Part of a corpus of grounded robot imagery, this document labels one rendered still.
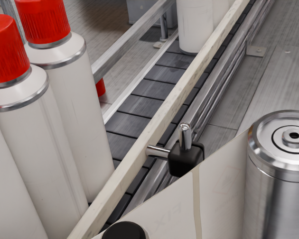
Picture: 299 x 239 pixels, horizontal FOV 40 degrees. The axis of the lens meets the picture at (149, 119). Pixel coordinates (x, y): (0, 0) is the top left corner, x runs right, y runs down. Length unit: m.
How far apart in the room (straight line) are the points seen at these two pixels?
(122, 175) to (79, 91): 0.10
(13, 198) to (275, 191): 0.17
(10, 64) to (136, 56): 0.47
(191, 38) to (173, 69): 0.05
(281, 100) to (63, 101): 0.29
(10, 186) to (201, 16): 0.38
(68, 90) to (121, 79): 0.35
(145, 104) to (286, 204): 0.35
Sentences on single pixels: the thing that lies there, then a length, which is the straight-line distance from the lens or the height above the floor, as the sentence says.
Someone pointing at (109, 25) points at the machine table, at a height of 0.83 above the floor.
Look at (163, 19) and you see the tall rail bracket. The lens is 0.73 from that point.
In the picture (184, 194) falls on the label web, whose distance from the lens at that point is 0.17.
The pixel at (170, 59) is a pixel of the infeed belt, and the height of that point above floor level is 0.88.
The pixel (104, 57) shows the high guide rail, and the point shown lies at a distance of 0.46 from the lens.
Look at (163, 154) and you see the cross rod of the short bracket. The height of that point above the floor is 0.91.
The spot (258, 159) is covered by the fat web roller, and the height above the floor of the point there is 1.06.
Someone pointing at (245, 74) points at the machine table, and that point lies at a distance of 0.65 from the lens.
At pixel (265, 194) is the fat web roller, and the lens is 0.18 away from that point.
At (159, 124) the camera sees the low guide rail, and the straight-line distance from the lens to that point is 0.43.
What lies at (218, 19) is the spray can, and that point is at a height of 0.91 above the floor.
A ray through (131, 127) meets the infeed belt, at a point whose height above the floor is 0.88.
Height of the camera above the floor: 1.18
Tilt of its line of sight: 38 degrees down
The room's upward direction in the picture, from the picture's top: 8 degrees counter-clockwise
